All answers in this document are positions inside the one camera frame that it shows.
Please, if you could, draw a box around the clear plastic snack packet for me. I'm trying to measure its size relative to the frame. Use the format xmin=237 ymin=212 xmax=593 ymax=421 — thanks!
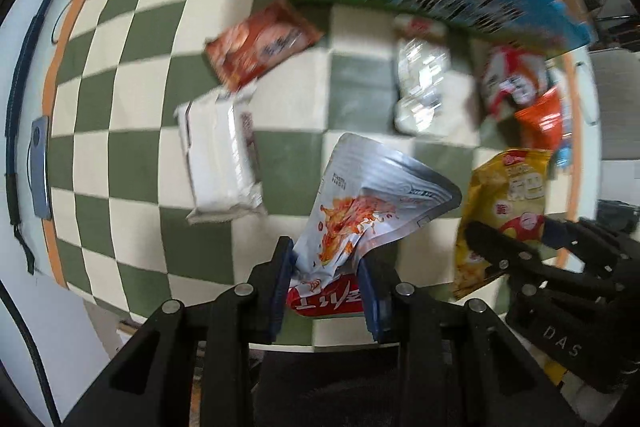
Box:
xmin=392 ymin=14 xmax=453 ymax=135

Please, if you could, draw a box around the black equipment stand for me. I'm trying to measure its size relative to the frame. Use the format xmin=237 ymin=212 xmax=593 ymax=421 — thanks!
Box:
xmin=580 ymin=0 xmax=640 ymax=28

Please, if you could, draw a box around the yellow chip bag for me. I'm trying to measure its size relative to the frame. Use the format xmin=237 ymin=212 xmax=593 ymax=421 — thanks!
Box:
xmin=452 ymin=148 xmax=555 ymax=300

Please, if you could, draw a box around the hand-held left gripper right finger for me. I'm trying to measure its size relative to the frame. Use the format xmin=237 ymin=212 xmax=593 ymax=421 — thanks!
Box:
xmin=356 ymin=257 xmax=576 ymax=427

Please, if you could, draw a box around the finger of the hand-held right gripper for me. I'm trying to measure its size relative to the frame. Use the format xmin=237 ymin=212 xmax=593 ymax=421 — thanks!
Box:
xmin=462 ymin=221 xmax=551 ymax=282
xmin=542 ymin=216 xmax=640 ymax=268

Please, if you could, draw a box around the silver snack packet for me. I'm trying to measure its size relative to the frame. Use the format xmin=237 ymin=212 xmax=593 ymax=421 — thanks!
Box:
xmin=287 ymin=133 xmax=463 ymax=320

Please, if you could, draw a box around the grey handle device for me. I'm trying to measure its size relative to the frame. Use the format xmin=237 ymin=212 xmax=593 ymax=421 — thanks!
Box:
xmin=29 ymin=117 xmax=53 ymax=220

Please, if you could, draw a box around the black cable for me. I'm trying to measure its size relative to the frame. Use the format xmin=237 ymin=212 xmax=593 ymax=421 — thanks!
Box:
xmin=0 ymin=282 xmax=63 ymax=427

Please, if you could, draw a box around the orange snack packet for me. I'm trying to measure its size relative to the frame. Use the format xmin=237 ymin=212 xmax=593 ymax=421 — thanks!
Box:
xmin=515 ymin=87 xmax=566 ymax=152

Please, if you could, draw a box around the red white snack packet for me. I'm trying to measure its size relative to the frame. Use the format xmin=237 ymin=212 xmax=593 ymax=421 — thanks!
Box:
xmin=480 ymin=44 xmax=551 ymax=120

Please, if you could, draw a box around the black bag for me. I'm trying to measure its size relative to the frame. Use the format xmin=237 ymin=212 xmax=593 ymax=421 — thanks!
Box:
xmin=597 ymin=199 xmax=640 ymax=235

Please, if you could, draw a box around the green cream checkered mat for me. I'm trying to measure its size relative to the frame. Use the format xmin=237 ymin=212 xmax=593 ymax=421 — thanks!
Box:
xmin=42 ymin=0 xmax=596 ymax=353

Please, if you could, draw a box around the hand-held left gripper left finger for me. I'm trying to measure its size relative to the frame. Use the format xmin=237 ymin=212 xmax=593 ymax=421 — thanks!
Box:
xmin=62 ymin=236 xmax=296 ymax=427

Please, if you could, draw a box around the grey chair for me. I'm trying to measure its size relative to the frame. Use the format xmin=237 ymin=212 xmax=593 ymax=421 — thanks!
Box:
xmin=592 ymin=49 xmax=640 ymax=202

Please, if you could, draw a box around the black strap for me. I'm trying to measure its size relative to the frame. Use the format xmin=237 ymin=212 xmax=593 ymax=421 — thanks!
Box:
xmin=7 ymin=0 xmax=66 ymax=275

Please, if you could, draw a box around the red brown snack packet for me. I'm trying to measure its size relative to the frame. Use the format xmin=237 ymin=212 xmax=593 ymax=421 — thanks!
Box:
xmin=204 ymin=0 xmax=325 ymax=92

